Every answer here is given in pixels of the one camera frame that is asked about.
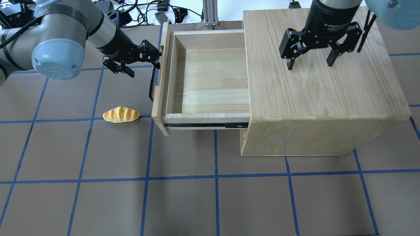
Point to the wooden drawer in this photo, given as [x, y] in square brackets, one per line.
[203, 81]

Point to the light wooden drawer cabinet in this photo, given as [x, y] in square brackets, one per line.
[314, 109]

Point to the yellow toy bread roll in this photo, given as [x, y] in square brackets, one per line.
[121, 115]

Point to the brown paper table mat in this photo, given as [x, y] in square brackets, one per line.
[67, 171]

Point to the aluminium frame post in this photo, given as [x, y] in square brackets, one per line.
[210, 13]

